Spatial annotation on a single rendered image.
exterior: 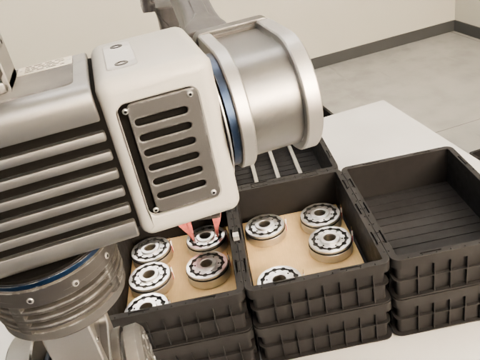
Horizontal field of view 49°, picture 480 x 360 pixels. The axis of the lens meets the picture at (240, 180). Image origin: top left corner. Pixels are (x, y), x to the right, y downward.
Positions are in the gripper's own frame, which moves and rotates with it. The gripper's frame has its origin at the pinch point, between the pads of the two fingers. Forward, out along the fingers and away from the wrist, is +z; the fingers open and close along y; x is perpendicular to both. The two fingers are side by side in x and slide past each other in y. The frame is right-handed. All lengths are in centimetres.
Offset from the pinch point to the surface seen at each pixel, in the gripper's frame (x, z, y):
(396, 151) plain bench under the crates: -57, 15, -63
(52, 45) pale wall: -295, -1, 135
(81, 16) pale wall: -302, -17, 108
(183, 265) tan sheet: 5.6, 4.2, 6.3
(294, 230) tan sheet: -1.8, 4.1, -22.7
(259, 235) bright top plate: 2.0, 1.3, -13.8
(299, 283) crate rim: 29.1, -4.1, -21.7
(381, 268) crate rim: 27.7, -3.5, -38.2
